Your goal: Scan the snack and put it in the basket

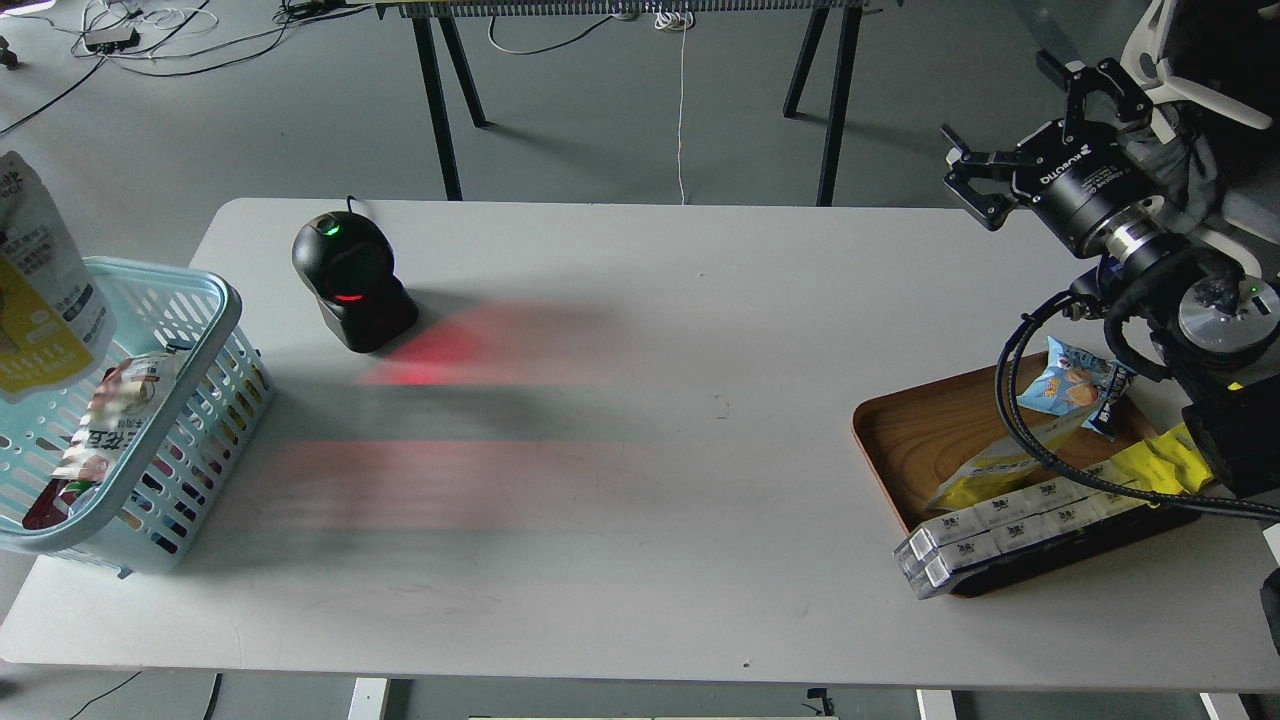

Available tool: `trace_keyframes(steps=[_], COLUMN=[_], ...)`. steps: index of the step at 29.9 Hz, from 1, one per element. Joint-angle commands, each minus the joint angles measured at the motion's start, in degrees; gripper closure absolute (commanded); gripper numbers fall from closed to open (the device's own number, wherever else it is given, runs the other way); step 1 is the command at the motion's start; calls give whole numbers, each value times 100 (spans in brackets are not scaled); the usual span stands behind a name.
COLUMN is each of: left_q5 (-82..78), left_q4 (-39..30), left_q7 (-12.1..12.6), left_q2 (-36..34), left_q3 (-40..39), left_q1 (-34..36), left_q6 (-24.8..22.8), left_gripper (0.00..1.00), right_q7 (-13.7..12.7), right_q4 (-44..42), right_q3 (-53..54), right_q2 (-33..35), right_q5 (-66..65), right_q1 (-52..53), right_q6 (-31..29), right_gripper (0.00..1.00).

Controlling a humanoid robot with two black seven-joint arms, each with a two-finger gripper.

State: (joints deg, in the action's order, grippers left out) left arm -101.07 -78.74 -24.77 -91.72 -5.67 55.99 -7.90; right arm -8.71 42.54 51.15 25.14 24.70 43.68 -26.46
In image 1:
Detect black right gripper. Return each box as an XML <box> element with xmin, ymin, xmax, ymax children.
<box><xmin>940</xmin><ymin>50</ymin><xmax>1166</xmax><ymax>256</ymax></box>

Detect yellow white snack pouch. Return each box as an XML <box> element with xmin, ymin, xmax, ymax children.
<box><xmin>1</xmin><ymin>151</ymin><xmax>116</xmax><ymax>404</ymax></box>

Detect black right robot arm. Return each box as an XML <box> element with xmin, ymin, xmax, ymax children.
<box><xmin>941</xmin><ymin>51</ymin><xmax>1277</xmax><ymax>521</ymax></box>

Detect blue snack bag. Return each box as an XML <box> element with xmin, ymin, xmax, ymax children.
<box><xmin>1018</xmin><ymin>336</ymin><xmax>1137</xmax><ymax>439</ymax></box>

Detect yellow cartoon snack bag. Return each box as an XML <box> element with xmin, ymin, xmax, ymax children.
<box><xmin>1102</xmin><ymin>423</ymin><xmax>1215</xmax><ymax>496</ymax></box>

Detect white boxed snack pack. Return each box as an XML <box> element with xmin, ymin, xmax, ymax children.
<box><xmin>893</xmin><ymin>478</ymin><xmax>1148</xmax><ymax>600</ymax></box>

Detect light blue plastic basket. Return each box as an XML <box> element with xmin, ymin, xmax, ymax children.
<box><xmin>1</xmin><ymin>258</ymin><xmax>273</xmax><ymax>577</ymax></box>

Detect red white snack bag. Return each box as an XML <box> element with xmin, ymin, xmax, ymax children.
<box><xmin>22</xmin><ymin>346</ymin><xmax>189</xmax><ymax>530</ymax></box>

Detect black trestle table legs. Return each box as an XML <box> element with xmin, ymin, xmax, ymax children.
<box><xmin>337</xmin><ymin>3</ymin><xmax>883</xmax><ymax>206</ymax></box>

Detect brown wooden tray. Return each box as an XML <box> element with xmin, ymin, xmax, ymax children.
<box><xmin>851</xmin><ymin>369</ymin><xmax>1196</xmax><ymax>600</ymax></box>

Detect black barcode scanner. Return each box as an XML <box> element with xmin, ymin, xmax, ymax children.
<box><xmin>292</xmin><ymin>195</ymin><xmax>420</xmax><ymax>354</ymax></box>

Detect black cable loop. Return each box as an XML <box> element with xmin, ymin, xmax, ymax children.
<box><xmin>995</xmin><ymin>290</ymin><xmax>1280</xmax><ymax>519</ymax></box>

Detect white hanging cable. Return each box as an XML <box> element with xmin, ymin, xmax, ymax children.
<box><xmin>654</xmin><ymin>8</ymin><xmax>698</xmax><ymax>205</ymax></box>

